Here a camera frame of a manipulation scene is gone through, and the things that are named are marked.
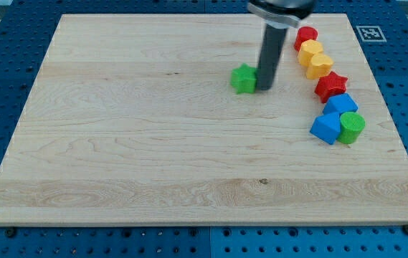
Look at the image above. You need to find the blue pentagon block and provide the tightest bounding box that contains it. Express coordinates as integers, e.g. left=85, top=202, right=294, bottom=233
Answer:
left=323, top=93, right=359, bottom=115

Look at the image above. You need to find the blue triangle block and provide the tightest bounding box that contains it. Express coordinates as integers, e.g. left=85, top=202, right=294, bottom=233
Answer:
left=310, top=113, right=341, bottom=145

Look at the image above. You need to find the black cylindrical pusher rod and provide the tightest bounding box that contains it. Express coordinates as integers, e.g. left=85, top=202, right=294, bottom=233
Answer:
left=256, top=24, right=288, bottom=90

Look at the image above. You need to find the green star block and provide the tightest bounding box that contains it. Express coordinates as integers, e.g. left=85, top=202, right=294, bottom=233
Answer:
left=230, top=63, right=257, bottom=94

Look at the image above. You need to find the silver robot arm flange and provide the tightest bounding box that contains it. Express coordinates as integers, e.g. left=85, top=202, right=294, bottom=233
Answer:
left=247, top=0, right=317, bottom=29

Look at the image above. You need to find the red star block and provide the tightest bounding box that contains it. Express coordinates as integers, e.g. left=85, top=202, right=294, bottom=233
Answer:
left=315, top=71, right=348, bottom=103

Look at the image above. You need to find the white fiducial marker tag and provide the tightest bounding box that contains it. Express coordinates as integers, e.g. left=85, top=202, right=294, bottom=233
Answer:
left=356, top=25, right=386, bottom=42

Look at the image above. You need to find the yellow heart block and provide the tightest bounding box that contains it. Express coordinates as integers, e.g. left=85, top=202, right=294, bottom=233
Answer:
left=305, top=54, right=334, bottom=80

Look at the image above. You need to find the wooden board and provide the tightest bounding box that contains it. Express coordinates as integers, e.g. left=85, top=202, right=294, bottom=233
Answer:
left=0, top=14, right=408, bottom=227

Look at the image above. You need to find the yellow hexagon block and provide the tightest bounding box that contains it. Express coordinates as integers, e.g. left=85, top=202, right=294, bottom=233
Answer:
left=298, top=39, right=323, bottom=67

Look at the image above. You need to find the red cylinder block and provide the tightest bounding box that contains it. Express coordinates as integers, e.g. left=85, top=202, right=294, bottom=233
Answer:
left=294, top=26, right=318, bottom=52

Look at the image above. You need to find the green cylinder block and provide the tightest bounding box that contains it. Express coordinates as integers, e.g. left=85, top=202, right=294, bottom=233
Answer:
left=337, top=112, right=366, bottom=144

